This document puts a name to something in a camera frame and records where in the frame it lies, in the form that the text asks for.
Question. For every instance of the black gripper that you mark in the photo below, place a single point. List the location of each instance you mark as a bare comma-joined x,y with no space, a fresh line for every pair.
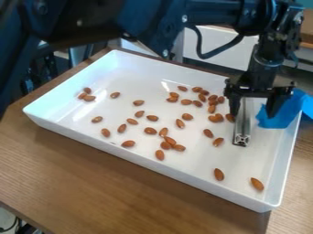
263,71

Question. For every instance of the silver metal bar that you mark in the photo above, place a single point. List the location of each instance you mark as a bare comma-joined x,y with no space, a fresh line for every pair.
243,128

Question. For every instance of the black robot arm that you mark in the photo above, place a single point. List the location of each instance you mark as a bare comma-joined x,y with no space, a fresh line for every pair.
171,18

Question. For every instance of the pile of brown almonds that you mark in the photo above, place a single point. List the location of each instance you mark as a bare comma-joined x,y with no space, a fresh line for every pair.
163,131

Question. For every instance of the white tray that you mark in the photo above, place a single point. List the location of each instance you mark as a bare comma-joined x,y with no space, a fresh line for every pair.
134,79

